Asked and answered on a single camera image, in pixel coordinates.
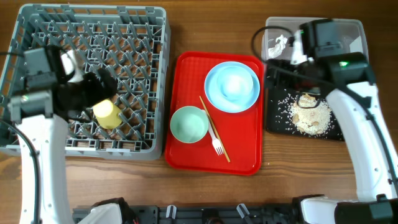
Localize white napkin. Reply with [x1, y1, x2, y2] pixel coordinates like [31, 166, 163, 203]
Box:
[267, 34, 288, 58]

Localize yellow cup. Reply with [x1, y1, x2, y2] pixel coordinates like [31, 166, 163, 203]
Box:
[93, 99, 122, 129]

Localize light blue bowl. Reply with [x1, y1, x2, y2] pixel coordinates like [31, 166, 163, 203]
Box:
[217, 66, 253, 101]

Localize light blue plate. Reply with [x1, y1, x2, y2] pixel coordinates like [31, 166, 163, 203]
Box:
[204, 61, 261, 113]

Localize wooden chopstick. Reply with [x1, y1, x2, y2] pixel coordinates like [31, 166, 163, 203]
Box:
[199, 96, 231, 163]

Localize white plastic fork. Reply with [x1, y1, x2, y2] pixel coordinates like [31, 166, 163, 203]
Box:
[202, 110, 223, 156]

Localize green saucer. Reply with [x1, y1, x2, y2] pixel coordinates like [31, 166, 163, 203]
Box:
[170, 106, 209, 144]

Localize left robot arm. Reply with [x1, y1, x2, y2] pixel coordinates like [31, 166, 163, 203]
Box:
[7, 45, 117, 223]

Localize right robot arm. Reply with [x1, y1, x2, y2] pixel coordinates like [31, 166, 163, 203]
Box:
[257, 17, 397, 223]

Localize grey dishwasher rack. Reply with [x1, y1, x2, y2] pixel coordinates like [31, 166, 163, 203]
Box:
[1, 4, 171, 160]

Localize black plastic tray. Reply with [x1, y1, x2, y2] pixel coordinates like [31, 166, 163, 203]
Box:
[265, 80, 344, 141]

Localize clear plastic bin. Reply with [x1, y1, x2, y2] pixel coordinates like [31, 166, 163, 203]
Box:
[261, 16, 370, 82]

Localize food scraps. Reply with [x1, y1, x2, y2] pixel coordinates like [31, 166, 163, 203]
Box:
[275, 93, 331, 136]

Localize red plastic tray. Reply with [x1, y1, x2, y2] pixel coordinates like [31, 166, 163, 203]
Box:
[165, 52, 264, 175]

